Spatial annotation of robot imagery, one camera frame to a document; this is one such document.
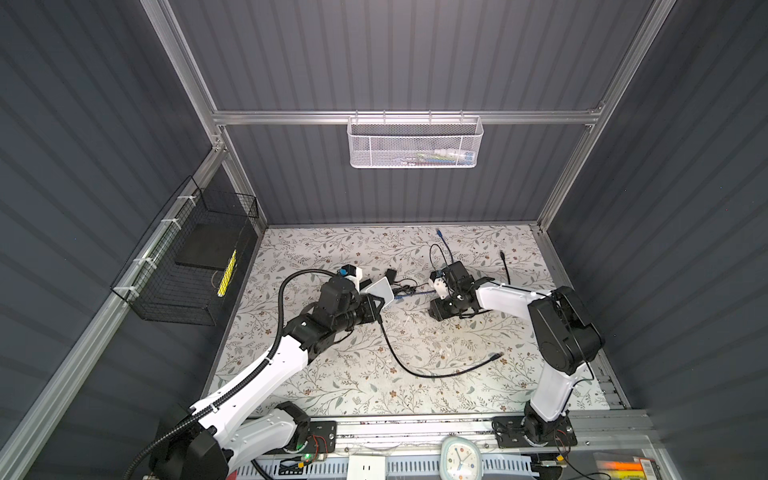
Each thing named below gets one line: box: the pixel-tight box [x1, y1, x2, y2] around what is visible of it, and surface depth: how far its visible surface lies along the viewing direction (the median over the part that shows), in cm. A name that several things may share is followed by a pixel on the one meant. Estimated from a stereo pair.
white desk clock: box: [440, 436, 483, 480], surface depth 69 cm
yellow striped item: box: [217, 249, 237, 297], surface depth 72 cm
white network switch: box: [360, 276, 395, 310], surface depth 80 cm
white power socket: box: [347, 455, 386, 480], surface depth 68 cm
